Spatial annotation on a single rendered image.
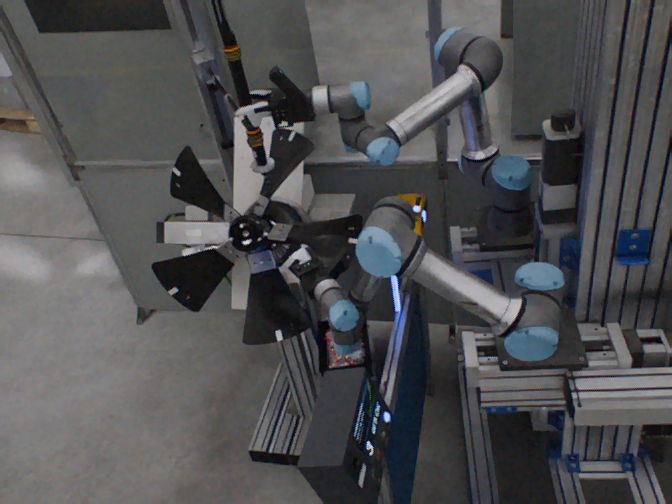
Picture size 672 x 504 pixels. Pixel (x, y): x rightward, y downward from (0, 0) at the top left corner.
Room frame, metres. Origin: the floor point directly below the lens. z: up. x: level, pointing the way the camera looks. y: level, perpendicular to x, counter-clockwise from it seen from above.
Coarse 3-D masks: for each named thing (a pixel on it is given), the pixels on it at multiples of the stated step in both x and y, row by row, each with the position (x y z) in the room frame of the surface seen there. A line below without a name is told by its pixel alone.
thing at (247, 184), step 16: (240, 128) 2.16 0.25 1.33; (272, 128) 2.11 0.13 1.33; (288, 128) 2.09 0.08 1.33; (240, 144) 2.12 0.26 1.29; (240, 160) 2.09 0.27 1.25; (240, 176) 2.05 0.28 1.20; (256, 176) 2.03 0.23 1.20; (288, 176) 1.99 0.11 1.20; (240, 192) 2.02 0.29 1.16; (256, 192) 2.00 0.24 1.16; (288, 192) 1.96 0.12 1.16; (240, 208) 1.98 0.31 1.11; (240, 272) 1.84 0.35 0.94; (240, 288) 1.81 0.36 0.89; (240, 304) 1.77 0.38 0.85
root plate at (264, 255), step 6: (258, 252) 1.68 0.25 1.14; (264, 252) 1.68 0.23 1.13; (270, 252) 1.69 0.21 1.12; (252, 258) 1.66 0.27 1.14; (258, 258) 1.66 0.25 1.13; (264, 258) 1.67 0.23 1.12; (270, 258) 1.68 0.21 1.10; (252, 264) 1.64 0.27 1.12; (258, 264) 1.65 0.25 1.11; (264, 264) 1.65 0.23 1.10; (270, 264) 1.66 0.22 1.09; (252, 270) 1.62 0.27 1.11; (258, 270) 1.63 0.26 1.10
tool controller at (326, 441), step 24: (336, 384) 1.00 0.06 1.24; (360, 384) 0.97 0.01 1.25; (336, 408) 0.93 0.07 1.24; (360, 408) 0.92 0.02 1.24; (384, 408) 0.99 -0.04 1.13; (312, 432) 0.89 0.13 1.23; (336, 432) 0.86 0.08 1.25; (360, 432) 0.87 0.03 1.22; (312, 456) 0.82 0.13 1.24; (336, 456) 0.80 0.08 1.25; (360, 456) 0.83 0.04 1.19; (384, 456) 0.89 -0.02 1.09; (312, 480) 0.80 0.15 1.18; (336, 480) 0.78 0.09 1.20; (360, 480) 0.79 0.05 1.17
